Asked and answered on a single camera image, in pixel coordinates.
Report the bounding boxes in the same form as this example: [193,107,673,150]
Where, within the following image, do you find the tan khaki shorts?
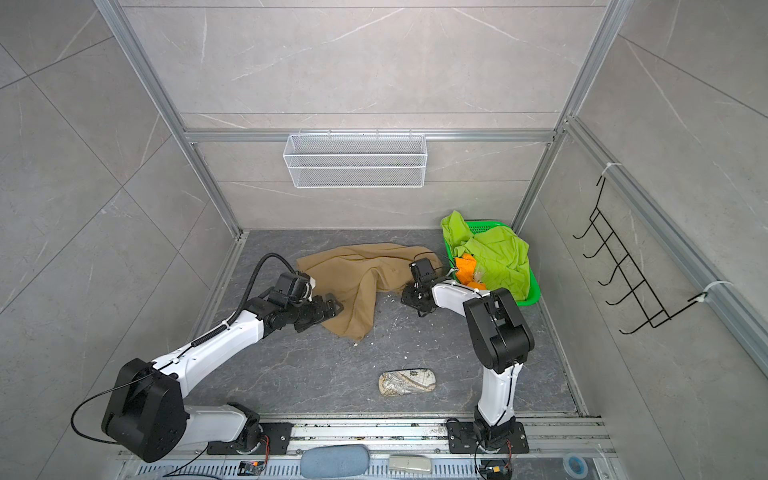
[297,243,442,341]

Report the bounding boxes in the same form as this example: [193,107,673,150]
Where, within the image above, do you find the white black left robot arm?
[98,253,343,463]

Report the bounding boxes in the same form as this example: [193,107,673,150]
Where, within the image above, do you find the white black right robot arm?
[401,280,535,454]

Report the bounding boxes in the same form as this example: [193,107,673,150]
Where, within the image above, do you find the orange shorts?
[455,253,488,290]

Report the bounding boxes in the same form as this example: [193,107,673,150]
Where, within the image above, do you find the lime green shorts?
[440,210,532,301]

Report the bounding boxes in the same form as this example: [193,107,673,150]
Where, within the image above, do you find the green plastic basket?
[442,219,542,307]

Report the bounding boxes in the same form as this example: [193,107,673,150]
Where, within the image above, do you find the patterned folded cloth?
[378,368,436,397]

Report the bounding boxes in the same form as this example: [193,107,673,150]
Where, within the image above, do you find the blue grey oval pad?
[300,445,370,479]

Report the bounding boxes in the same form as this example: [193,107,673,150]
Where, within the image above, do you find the small electronics board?
[237,460,267,476]

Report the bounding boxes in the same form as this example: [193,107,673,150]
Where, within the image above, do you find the blue tape roll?
[563,454,589,480]

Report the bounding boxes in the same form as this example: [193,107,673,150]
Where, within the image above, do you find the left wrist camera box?
[274,272,314,303]

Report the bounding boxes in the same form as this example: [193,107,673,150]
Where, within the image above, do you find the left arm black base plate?
[206,422,293,455]

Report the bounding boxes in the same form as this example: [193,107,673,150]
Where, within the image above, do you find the white wire mesh basket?
[283,133,428,189]

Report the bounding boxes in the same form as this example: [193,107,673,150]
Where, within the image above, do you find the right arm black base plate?
[445,418,530,454]

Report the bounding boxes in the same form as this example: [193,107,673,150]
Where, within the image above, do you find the black wire hook rack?
[572,176,709,336]

